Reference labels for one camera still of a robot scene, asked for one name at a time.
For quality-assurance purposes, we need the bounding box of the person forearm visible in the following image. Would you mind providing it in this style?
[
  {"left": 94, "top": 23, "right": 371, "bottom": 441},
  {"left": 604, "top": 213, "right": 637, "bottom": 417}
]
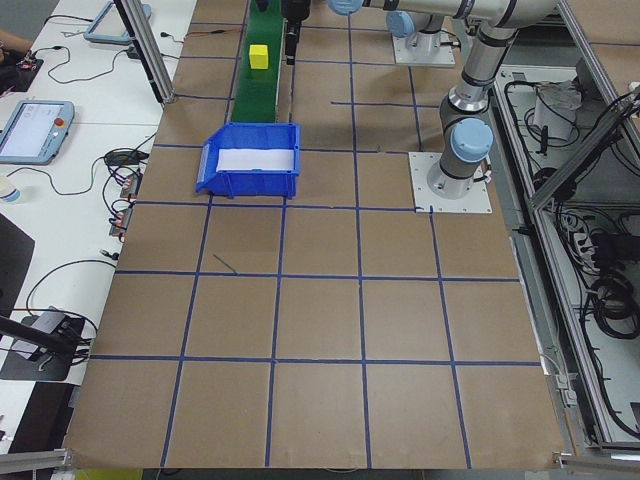
[{"left": 0, "top": 28, "right": 34, "bottom": 58}]

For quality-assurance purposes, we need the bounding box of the white crumpled bag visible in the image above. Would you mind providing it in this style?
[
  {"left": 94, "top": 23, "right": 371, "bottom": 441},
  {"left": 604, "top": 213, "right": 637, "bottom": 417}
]
[{"left": 531, "top": 81, "right": 584, "bottom": 143}]

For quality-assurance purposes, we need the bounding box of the black stand pole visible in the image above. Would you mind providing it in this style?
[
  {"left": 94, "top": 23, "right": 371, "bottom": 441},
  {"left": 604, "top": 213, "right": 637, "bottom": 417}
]
[{"left": 0, "top": 314, "right": 81, "bottom": 357}]

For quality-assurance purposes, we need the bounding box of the black power adapter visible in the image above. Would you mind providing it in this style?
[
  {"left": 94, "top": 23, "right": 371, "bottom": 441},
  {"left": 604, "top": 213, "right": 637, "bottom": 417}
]
[{"left": 103, "top": 149, "right": 149, "bottom": 167}]

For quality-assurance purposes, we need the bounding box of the metal bar frame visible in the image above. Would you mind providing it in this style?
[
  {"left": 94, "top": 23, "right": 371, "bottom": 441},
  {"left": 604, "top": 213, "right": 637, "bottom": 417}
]
[{"left": 462, "top": 0, "right": 640, "bottom": 466}]

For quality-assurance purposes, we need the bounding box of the blue grey teach pendant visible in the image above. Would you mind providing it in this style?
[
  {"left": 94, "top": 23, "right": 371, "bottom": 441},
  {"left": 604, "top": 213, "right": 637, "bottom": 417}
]
[
  {"left": 83, "top": 0, "right": 154, "bottom": 46},
  {"left": 0, "top": 99, "right": 77, "bottom": 167}
]

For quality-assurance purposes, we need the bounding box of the blue plastic bin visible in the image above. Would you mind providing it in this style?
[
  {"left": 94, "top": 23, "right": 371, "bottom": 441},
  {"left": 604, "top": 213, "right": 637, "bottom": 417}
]
[{"left": 193, "top": 122, "right": 303, "bottom": 201}]

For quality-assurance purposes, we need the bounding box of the white power strip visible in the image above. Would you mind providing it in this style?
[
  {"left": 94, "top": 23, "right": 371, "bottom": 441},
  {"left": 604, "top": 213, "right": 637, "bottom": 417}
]
[{"left": 560, "top": 213, "right": 602, "bottom": 274}]

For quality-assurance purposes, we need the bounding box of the black electronics board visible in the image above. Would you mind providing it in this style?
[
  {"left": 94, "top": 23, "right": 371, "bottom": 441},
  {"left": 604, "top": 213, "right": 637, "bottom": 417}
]
[{"left": 0, "top": 56, "right": 46, "bottom": 94}]

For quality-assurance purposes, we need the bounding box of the black cable bundle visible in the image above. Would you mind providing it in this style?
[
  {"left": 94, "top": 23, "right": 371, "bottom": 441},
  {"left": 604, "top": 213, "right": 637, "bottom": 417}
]
[{"left": 581, "top": 272, "right": 640, "bottom": 342}]

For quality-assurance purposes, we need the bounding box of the grey metal bracket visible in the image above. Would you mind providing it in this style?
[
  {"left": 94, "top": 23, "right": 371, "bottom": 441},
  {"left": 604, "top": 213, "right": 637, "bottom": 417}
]
[{"left": 553, "top": 371, "right": 582, "bottom": 408}]

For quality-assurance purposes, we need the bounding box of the grey adapter box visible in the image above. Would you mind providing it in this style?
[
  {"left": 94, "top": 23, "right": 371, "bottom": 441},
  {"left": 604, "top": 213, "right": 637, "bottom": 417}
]
[{"left": 31, "top": 309, "right": 76, "bottom": 335}]

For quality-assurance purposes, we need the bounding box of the black monitor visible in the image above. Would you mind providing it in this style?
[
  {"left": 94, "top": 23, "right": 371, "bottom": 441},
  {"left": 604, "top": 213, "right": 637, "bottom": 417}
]
[{"left": 0, "top": 211, "right": 38, "bottom": 322}]

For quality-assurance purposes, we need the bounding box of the green conveyor belt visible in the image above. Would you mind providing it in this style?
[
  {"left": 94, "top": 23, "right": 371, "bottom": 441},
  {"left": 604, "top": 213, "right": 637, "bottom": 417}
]
[{"left": 229, "top": 0, "right": 296, "bottom": 125}]

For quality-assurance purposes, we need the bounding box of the white cable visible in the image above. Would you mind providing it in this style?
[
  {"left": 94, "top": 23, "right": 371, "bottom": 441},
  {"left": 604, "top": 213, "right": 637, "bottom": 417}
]
[{"left": 540, "top": 346, "right": 567, "bottom": 377}]

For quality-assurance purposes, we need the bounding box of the white square base plate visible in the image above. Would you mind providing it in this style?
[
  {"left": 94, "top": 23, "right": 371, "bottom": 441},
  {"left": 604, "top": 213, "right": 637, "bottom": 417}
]
[
  {"left": 391, "top": 31, "right": 458, "bottom": 69},
  {"left": 408, "top": 150, "right": 494, "bottom": 216}
]

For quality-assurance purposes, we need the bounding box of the aluminium bar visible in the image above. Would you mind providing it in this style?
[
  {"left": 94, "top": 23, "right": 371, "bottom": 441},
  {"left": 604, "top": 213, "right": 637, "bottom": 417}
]
[
  {"left": 551, "top": 449, "right": 640, "bottom": 474},
  {"left": 0, "top": 447, "right": 77, "bottom": 474}
]

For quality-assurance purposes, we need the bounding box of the aluminium post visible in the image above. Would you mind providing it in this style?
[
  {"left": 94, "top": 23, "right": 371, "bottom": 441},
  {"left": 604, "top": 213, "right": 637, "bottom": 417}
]
[{"left": 113, "top": 0, "right": 177, "bottom": 105}]

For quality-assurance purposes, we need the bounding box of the small hub with orange plugs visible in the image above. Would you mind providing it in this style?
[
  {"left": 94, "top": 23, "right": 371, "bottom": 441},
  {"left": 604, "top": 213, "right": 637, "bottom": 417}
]
[
  {"left": 108, "top": 206, "right": 134, "bottom": 239},
  {"left": 119, "top": 171, "right": 144, "bottom": 202}
]

